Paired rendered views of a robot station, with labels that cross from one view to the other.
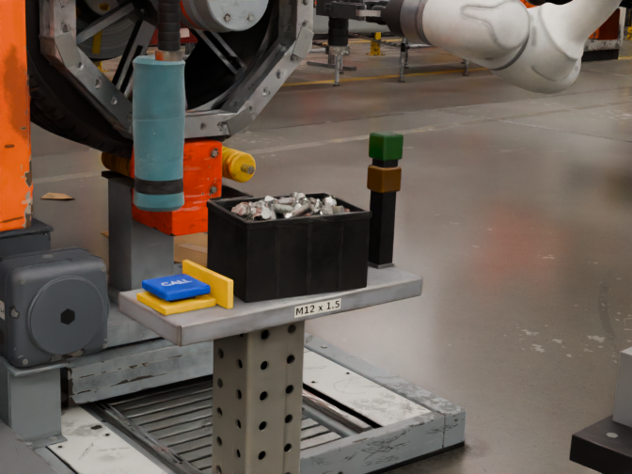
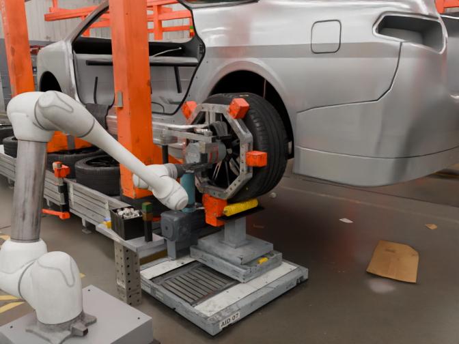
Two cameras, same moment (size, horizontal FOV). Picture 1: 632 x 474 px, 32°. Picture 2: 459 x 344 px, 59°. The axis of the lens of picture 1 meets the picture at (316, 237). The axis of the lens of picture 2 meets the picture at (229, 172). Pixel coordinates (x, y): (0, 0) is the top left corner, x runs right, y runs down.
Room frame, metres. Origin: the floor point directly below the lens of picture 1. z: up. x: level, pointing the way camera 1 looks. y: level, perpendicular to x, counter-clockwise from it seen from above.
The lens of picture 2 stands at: (1.85, -2.08, 1.30)
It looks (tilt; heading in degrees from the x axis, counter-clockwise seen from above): 14 degrees down; 83
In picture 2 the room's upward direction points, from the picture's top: straight up
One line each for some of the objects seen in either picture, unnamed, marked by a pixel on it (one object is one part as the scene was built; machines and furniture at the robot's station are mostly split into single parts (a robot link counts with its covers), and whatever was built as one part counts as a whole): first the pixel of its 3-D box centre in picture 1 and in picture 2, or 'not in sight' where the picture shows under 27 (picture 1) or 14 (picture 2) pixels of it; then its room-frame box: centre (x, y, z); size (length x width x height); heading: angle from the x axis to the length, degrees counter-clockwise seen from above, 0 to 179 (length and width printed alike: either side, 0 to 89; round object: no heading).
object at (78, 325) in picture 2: not in sight; (64, 320); (1.41, -0.72, 0.43); 0.22 x 0.18 x 0.06; 142
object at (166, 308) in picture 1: (176, 299); not in sight; (1.45, 0.19, 0.46); 0.08 x 0.08 x 0.01; 38
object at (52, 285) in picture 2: not in sight; (55, 283); (1.39, -0.71, 0.57); 0.18 x 0.16 x 0.22; 144
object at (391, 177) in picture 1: (384, 178); (147, 216); (1.67, -0.10, 0.59); 0.04 x 0.04 x 0.04; 38
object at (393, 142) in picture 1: (386, 146); (147, 207); (1.67, -0.10, 0.64); 0.04 x 0.04 x 0.04; 38
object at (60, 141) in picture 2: not in sight; (62, 132); (0.65, 2.25, 0.69); 0.52 x 0.17 x 0.35; 38
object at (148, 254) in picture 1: (141, 247); (235, 227); (2.18, 0.36, 0.32); 0.40 x 0.30 x 0.28; 128
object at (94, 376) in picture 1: (141, 335); (235, 254); (2.18, 0.36, 0.13); 0.50 x 0.36 x 0.10; 128
